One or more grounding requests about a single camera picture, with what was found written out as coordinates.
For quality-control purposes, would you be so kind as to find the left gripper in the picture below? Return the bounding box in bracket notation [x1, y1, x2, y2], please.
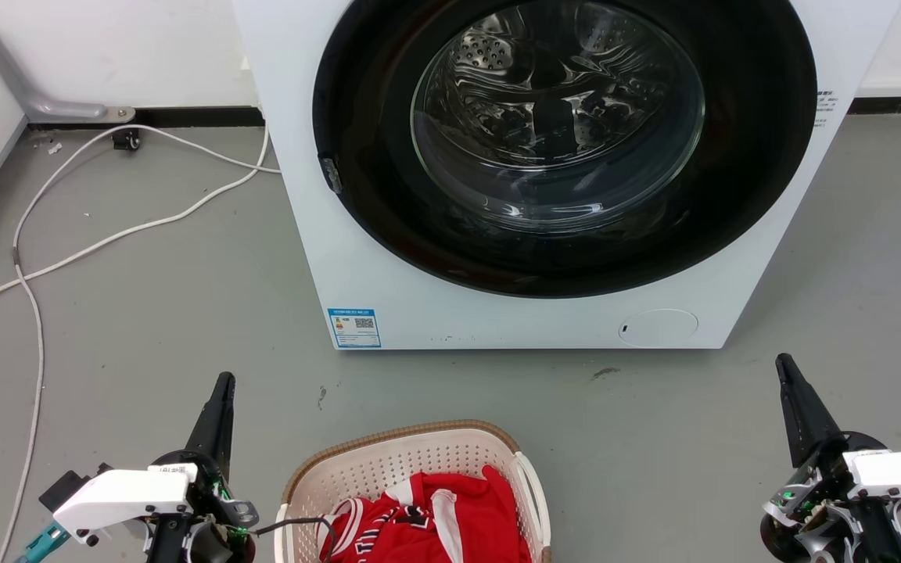
[143, 371, 260, 563]

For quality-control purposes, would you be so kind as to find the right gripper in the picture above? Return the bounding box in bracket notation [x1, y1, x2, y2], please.
[759, 353, 901, 563]

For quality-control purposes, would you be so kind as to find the cream perforated laundry basket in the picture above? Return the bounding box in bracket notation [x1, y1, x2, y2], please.
[274, 420, 552, 563]

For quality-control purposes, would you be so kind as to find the round white filter cover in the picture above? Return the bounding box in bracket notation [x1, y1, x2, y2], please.
[619, 309, 700, 349]

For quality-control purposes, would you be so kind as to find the blue energy label sticker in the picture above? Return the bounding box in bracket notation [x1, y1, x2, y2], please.
[327, 307, 382, 350]

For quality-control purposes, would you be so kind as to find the white front-load washing machine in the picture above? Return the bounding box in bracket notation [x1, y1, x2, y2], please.
[232, 0, 901, 351]

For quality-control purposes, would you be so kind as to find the red basketball jersey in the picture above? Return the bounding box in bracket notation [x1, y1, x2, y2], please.
[315, 464, 533, 563]

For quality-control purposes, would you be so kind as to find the black round washer door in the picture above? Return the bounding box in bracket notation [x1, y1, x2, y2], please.
[312, 0, 819, 299]

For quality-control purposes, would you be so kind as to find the grey bent pipe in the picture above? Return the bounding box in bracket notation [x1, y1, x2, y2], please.
[0, 0, 137, 124]

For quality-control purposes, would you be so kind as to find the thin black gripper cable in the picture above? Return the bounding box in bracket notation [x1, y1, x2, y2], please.
[253, 515, 339, 563]

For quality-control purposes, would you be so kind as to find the thin white floor cable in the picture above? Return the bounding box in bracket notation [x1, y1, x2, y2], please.
[0, 124, 282, 563]

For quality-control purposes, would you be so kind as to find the teal cable connector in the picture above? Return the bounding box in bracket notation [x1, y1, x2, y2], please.
[14, 522, 71, 563]

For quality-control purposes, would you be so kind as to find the thick white floor cable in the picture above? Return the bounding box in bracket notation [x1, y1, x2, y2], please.
[0, 117, 271, 349]

